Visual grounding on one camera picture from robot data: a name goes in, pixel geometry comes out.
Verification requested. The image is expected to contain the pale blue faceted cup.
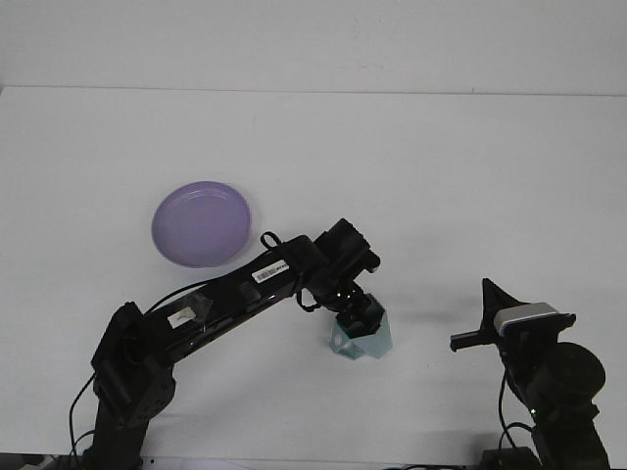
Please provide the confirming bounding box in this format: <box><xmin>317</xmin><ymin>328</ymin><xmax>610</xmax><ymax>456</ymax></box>
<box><xmin>329</xmin><ymin>293</ymin><xmax>395</xmax><ymax>361</ymax></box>

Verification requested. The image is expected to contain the pale purple round plate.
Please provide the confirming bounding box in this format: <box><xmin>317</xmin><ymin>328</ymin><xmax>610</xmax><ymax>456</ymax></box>
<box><xmin>151</xmin><ymin>180</ymin><xmax>254</xmax><ymax>269</ymax></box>

